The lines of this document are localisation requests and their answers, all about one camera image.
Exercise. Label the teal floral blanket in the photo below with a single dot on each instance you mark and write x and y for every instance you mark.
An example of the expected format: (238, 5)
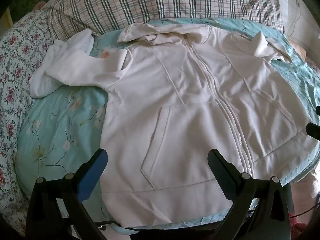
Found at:
(62, 130)

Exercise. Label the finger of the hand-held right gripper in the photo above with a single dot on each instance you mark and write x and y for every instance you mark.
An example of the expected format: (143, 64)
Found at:
(318, 110)
(313, 130)

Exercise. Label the plaid pillow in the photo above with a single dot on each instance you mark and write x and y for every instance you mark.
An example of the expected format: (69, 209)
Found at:
(160, 2)

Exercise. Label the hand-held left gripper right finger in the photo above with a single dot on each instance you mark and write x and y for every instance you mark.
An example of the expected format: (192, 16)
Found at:
(222, 177)

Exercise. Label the white knit garment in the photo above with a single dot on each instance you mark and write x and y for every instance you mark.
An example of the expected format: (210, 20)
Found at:
(60, 67)

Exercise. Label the pink floral bed sheet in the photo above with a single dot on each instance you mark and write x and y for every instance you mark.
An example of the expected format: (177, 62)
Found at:
(17, 85)

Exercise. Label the cream zip hoodie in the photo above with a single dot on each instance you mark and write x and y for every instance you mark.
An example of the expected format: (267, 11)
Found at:
(200, 110)

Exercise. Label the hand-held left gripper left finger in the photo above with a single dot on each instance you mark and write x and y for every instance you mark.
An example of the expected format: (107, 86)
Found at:
(93, 172)

